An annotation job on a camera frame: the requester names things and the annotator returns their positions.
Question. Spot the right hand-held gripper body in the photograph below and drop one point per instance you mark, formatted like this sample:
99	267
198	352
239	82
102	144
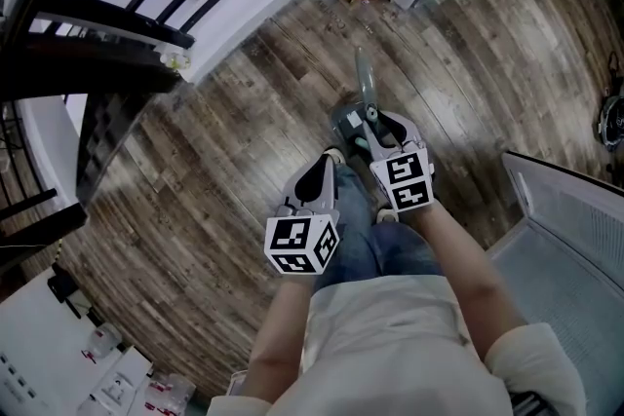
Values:
407	180

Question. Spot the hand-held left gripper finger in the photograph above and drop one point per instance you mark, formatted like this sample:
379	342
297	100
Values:
333	200
293	197

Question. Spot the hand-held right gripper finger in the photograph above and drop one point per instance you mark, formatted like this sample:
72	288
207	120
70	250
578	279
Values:
373	141
415	131

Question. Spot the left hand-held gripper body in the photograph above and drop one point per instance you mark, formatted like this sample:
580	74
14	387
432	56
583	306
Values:
292	238

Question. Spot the green broom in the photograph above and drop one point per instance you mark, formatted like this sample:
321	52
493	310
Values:
373	113

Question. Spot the person's right forearm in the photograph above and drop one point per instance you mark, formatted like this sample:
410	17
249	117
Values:
463	268

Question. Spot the person's left forearm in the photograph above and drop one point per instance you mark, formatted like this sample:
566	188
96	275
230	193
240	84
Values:
278	336

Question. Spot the person's blue jeans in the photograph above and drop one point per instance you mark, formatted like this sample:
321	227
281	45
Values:
356	229

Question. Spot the person's right shoe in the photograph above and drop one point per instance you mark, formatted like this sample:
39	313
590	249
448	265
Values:
387	215

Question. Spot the person's shoe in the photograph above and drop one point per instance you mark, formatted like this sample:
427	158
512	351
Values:
387	215
334	156

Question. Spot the person's left shoe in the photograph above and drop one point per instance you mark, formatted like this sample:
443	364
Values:
334	156

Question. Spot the person's cream shirt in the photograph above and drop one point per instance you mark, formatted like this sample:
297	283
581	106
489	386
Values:
390	346

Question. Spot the white window blinds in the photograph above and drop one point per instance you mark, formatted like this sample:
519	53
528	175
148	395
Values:
575	219

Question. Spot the crumpled pale wrapper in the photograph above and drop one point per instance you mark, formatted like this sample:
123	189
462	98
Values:
173	59

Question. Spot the dark glass balustrade panel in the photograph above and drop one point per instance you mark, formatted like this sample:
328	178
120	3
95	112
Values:
112	136

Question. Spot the black bag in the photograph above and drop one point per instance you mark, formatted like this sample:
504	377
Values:
614	117

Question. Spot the clear plastic bag red label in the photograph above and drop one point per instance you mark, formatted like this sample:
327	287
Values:
168	394

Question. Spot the clear plastic jug pink label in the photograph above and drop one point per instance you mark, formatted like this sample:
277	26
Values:
103	342

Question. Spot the white printed box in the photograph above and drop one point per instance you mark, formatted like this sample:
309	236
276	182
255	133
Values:
116	389

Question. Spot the black charger box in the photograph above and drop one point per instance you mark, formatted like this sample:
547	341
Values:
63	285

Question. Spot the yellow black striped tape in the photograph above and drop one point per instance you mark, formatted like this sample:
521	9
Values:
58	249

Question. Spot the white desk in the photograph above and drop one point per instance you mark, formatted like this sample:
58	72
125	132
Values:
34	341

